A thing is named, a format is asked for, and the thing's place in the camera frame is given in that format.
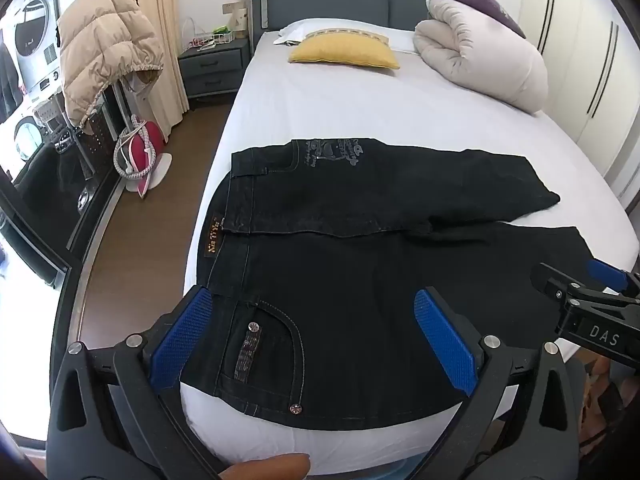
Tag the grey nightstand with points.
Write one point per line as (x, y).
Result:
(212, 67)

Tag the beige puffer jacket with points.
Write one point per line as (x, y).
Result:
(105, 45)

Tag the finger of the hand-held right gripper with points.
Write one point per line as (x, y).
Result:
(607, 274)
(550, 282)

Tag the bed with grey headboard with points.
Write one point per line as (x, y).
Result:
(375, 105)

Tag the patterned brown cloth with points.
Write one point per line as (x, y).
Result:
(607, 410)

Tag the black denim pants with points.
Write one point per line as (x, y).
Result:
(350, 285)

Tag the white washing machine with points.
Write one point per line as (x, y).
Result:
(35, 35)
(32, 132)

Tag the pink and white appliance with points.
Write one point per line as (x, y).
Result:
(145, 150)

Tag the cream wardrobe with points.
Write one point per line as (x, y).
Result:
(565, 60)

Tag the white pillow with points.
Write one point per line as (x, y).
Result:
(310, 26)

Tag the rolled white duvet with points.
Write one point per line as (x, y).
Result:
(480, 55)

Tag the yellow pillow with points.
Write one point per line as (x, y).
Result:
(345, 52)

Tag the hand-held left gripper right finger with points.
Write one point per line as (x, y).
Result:
(445, 340)

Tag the glass sliding door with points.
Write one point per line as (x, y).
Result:
(45, 200)

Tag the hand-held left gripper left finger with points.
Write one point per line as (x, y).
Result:
(177, 330)

